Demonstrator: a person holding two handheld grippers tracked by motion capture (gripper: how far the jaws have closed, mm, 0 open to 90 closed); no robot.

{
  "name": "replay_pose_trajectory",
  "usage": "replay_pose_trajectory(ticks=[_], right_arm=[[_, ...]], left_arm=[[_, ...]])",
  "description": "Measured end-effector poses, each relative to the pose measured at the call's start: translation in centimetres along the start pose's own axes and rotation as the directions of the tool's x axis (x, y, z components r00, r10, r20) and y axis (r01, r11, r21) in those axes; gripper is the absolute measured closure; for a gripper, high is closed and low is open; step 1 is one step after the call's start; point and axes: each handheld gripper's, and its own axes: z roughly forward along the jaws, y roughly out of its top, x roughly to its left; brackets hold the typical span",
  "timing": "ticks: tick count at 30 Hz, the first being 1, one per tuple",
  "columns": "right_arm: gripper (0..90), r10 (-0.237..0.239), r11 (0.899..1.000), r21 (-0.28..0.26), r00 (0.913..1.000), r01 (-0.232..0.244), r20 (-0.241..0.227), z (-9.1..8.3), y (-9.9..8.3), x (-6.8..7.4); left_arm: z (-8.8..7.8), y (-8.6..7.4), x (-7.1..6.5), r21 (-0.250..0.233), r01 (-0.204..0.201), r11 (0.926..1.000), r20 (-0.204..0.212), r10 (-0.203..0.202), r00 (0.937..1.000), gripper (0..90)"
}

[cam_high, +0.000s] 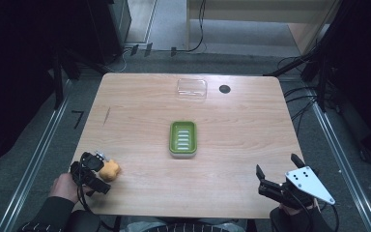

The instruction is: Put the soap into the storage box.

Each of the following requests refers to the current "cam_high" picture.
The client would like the black hanging cable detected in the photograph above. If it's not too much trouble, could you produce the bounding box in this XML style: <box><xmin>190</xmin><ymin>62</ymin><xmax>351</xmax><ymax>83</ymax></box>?
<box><xmin>173</xmin><ymin>0</ymin><xmax>208</xmax><ymax>54</ymax></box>

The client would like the person's right hand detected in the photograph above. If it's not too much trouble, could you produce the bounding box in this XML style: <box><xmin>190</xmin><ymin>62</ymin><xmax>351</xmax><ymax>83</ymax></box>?
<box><xmin>277</xmin><ymin>198</ymin><xmax>321</xmax><ymax>217</ymax></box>

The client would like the black cabinet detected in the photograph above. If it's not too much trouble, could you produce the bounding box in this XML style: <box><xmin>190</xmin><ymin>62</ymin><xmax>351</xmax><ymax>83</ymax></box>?
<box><xmin>85</xmin><ymin>0</ymin><xmax>133</xmax><ymax>66</ymax></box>

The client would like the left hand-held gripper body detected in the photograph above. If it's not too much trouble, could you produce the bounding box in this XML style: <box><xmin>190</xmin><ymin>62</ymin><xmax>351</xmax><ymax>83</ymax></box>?
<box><xmin>70</xmin><ymin>151</ymin><xmax>106</xmax><ymax>191</ymax></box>

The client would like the green soap dish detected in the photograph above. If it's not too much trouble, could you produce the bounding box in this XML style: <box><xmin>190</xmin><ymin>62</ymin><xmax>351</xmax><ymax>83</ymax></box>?
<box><xmin>168</xmin><ymin>120</ymin><xmax>198</xmax><ymax>160</ymax></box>

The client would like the person's left hand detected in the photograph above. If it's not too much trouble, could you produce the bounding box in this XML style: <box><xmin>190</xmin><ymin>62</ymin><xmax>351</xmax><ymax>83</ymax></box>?
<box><xmin>48</xmin><ymin>172</ymin><xmax>89</xmax><ymax>205</ymax></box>

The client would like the light wooden furniture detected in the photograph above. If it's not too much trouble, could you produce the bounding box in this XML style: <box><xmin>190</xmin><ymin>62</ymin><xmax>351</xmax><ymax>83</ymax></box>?
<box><xmin>185</xmin><ymin>0</ymin><xmax>343</xmax><ymax>56</ymax></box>

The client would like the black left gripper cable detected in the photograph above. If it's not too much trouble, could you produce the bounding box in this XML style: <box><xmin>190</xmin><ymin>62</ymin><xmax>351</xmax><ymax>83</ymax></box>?
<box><xmin>76</xmin><ymin>152</ymin><xmax>117</xmax><ymax>232</ymax></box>

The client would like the metal floor rail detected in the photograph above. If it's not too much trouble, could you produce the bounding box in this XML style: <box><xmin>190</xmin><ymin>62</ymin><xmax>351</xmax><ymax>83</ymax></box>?
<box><xmin>307</xmin><ymin>90</ymin><xmax>371</xmax><ymax>232</ymax></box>
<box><xmin>0</xmin><ymin>79</ymin><xmax>73</xmax><ymax>232</ymax></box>

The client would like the black metal stand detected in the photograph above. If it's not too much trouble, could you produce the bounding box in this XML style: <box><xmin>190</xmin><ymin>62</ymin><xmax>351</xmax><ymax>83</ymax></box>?
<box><xmin>263</xmin><ymin>0</ymin><xmax>361</xmax><ymax>114</ymax></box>
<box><xmin>49</xmin><ymin>44</ymin><xmax>110</xmax><ymax>111</ymax></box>

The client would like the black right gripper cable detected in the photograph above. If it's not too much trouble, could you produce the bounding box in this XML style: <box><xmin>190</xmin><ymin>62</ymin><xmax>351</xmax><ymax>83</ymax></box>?
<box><xmin>318</xmin><ymin>202</ymin><xmax>341</xmax><ymax>232</ymax></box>

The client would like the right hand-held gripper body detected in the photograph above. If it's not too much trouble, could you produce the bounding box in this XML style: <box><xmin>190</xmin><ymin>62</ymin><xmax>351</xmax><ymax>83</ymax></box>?
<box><xmin>258</xmin><ymin>165</ymin><xmax>337</xmax><ymax>211</ymax></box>

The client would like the clear plastic lid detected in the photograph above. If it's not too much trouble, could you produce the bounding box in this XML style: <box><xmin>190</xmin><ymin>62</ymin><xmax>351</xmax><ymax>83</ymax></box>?
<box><xmin>176</xmin><ymin>77</ymin><xmax>209</xmax><ymax>101</ymax></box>

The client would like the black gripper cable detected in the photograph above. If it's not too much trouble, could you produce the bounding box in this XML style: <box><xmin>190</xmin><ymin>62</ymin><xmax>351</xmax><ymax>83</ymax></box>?
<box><xmin>76</xmin><ymin>152</ymin><xmax>117</xmax><ymax>232</ymax></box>
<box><xmin>318</xmin><ymin>202</ymin><xmax>341</xmax><ymax>232</ymax></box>

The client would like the bundle of black floor cables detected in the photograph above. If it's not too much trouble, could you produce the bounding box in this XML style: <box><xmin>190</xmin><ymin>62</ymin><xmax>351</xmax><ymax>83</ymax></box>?
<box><xmin>276</xmin><ymin>55</ymin><xmax>323</xmax><ymax>136</ymax></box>

